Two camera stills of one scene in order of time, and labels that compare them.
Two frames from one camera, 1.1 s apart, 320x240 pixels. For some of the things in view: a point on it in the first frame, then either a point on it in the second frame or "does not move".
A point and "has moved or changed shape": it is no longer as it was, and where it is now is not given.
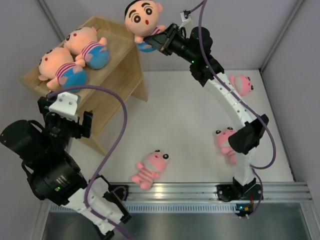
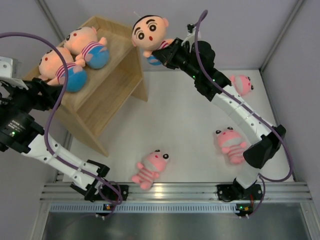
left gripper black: x=79 y=130 -> x=49 y=94
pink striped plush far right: x=241 y=83 does not move
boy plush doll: x=141 y=18 has moved or changed shape
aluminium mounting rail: x=205 y=193 does not move
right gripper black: x=162 y=41 -> x=167 y=55
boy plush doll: x=84 y=42 does not move
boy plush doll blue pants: x=57 y=66 does not move
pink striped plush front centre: x=153 y=163 does not move
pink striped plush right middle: x=222 y=136 does not move
